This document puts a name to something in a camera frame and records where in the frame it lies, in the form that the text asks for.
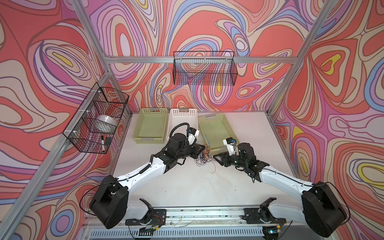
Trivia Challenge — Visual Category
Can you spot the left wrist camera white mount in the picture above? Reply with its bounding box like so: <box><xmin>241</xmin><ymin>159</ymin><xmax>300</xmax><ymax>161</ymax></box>
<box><xmin>188</xmin><ymin>127</ymin><xmax>200</xmax><ymax>146</ymax></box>

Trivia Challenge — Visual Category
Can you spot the blue cable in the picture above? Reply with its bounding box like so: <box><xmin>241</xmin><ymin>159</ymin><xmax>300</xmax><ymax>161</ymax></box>
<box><xmin>194</xmin><ymin>136</ymin><xmax>212</xmax><ymax>167</ymax></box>

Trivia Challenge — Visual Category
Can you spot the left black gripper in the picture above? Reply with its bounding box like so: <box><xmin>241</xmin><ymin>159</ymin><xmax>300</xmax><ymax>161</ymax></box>
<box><xmin>174</xmin><ymin>142</ymin><xmax>206</xmax><ymax>161</ymax></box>

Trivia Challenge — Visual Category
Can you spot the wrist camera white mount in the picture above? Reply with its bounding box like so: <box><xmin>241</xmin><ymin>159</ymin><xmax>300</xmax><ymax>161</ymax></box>
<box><xmin>188</xmin><ymin>127</ymin><xmax>200</xmax><ymax>146</ymax></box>
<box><xmin>223</xmin><ymin>137</ymin><xmax>237</xmax><ymax>156</ymax></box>

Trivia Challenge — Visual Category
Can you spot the right green plastic basket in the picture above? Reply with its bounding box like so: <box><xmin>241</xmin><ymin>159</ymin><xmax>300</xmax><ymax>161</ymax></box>
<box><xmin>198</xmin><ymin>114</ymin><xmax>240</xmax><ymax>156</ymax></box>

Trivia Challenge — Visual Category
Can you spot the black wire basket back wall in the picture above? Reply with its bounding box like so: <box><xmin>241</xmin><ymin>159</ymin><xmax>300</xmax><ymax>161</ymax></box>
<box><xmin>173</xmin><ymin>50</ymin><xmax>238</xmax><ymax>86</ymax></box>

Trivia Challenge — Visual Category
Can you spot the left green plastic basket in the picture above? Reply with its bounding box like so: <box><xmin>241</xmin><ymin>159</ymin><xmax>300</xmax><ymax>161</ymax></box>
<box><xmin>133</xmin><ymin>108</ymin><xmax>168</xmax><ymax>144</ymax></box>

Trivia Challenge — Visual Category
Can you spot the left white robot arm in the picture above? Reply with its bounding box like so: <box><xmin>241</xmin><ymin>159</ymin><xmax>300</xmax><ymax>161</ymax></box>
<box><xmin>89</xmin><ymin>133</ymin><xmax>206</xmax><ymax>229</ymax></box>

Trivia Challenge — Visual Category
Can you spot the orange cable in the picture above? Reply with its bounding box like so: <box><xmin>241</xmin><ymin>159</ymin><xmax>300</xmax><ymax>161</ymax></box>
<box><xmin>196</xmin><ymin>143</ymin><xmax>217</xmax><ymax>174</ymax></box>

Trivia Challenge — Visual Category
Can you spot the white plastic basket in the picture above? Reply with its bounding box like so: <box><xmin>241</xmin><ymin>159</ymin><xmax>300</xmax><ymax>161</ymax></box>
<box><xmin>166</xmin><ymin>109</ymin><xmax>199</xmax><ymax>140</ymax></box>

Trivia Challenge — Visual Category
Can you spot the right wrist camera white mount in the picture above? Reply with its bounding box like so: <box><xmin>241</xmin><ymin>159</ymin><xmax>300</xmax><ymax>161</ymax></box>
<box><xmin>223</xmin><ymin>137</ymin><xmax>237</xmax><ymax>156</ymax></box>

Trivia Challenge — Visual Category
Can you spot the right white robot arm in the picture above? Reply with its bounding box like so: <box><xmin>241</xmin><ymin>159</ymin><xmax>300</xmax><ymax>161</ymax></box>
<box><xmin>214</xmin><ymin>143</ymin><xmax>349</xmax><ymax>238</ymax></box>

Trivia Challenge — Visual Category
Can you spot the green plastic basket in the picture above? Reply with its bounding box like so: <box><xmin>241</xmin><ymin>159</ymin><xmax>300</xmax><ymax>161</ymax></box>
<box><xmin>198</xmin><ymin>114</ymin><xmax>240</xmax><ymax>156</ymax></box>
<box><xmin>133</xmin><ymin>108</ymin><xmax>168</xmax><ymax>144</ymax></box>

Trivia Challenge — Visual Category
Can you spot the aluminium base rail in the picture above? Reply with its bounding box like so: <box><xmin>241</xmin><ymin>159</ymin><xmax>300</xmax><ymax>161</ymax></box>
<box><xmin>83</xmin><ymin>205</ymin><xmax>328</xmax><ymax>230</ymax></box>

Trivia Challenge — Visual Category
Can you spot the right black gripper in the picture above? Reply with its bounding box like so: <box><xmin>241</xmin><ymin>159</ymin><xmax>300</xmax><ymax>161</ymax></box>
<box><xmin>213</xmin><ymin>150</ymin><xmax>247</xmax><ymax>168</ymax></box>

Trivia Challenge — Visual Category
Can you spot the black wire basket left wall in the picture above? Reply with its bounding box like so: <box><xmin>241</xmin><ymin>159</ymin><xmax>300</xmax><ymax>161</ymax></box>
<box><xmin>63</xmin><ymin>83</ymin><xmax>129</xmax><ymax>154</ymax></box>

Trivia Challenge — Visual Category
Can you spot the black wire basket wall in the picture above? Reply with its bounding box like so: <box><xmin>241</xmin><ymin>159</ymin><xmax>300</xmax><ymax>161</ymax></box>
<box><xmin>63</xmin><ymin>83</ymin><xmax>129</xmax><ymax>154</ymax></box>
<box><xmin>173</xmin><ymin>50</ymin><xmax>238</xmax><ymax>86</ymax></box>

